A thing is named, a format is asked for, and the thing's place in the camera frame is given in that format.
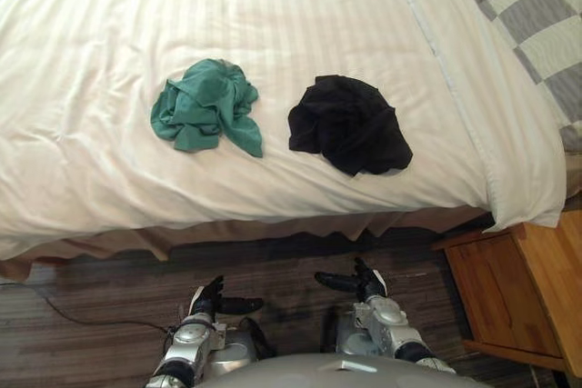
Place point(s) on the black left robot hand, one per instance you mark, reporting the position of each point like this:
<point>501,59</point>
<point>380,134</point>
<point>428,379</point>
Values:
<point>213,301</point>

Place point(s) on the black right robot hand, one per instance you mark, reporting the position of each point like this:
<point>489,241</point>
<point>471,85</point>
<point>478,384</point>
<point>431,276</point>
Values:
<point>364,285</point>

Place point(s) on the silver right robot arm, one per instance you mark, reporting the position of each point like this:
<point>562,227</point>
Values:
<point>391,320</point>

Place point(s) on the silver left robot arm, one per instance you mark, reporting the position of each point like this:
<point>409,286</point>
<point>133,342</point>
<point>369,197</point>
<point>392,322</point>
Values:
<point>188,345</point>

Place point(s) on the beige bed skirt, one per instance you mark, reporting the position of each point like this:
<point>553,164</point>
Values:
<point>136,242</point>

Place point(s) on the white quilt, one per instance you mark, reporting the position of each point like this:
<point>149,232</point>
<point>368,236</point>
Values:
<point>273,20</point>

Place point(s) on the silver left robot leg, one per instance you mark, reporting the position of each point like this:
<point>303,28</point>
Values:
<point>236,351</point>

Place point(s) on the silver robot torso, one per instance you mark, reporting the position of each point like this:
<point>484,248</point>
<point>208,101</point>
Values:
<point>345,372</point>

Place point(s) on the wooden nightstand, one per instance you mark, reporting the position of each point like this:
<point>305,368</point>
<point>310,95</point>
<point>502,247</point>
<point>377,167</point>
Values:
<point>514,292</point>

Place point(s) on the black crumpled garment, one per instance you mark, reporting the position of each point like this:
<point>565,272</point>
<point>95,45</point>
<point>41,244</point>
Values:
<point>350,126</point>

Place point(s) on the green crumpled garment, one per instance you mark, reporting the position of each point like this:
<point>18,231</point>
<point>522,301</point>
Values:
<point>204,106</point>

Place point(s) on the grey checkered patchwork bedspread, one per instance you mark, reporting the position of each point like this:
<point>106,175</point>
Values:
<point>541,11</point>

